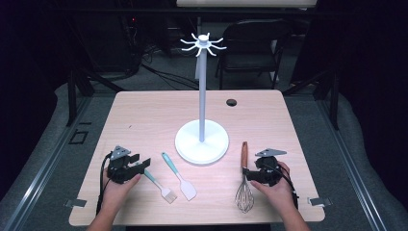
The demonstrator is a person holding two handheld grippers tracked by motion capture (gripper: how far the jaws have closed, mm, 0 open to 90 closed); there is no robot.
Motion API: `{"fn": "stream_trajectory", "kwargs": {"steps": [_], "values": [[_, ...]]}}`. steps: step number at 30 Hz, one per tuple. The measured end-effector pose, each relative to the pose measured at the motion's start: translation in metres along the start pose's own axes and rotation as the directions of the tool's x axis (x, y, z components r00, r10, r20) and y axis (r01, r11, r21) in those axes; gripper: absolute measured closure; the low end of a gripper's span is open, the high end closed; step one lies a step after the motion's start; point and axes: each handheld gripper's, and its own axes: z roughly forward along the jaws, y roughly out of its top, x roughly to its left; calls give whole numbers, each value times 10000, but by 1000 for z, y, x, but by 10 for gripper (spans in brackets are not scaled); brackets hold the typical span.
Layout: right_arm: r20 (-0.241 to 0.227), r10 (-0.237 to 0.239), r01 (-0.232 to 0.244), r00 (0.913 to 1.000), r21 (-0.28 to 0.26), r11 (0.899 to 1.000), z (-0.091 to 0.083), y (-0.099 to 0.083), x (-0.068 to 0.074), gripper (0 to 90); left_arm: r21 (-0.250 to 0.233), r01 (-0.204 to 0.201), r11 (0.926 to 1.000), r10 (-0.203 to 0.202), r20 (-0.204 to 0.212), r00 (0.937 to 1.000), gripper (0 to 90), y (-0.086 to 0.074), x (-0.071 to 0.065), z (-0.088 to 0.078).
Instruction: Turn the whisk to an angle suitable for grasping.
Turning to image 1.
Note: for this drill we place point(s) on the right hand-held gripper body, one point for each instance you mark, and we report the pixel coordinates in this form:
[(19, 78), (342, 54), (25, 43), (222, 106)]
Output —
[(267, 171)]

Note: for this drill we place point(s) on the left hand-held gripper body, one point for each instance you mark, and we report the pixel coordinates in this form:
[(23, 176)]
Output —
[(120, 170)]

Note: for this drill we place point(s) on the white utensil rack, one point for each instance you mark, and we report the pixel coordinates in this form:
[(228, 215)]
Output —
[(202, 147)]

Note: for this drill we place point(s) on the person's left hand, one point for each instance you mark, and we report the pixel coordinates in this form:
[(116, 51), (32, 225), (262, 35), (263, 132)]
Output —
[(115, 195)]

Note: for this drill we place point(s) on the person's right hand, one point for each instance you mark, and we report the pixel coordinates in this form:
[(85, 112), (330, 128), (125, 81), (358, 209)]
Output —
[(280, 195)]

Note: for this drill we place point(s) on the black chair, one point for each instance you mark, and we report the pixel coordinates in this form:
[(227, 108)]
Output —
[(253, 35)]

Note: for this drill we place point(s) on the grey metal table bracket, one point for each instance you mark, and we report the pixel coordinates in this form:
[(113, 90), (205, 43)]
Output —
[(76, 202), (319, 201)]

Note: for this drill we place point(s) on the aluminium floor rail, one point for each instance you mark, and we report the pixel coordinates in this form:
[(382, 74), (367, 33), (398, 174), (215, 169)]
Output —
[(48, 166), (349, 166)]

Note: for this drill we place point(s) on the black metal frame stand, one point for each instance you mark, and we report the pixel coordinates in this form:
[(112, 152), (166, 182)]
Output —
[(72, 96), (334, 102)]

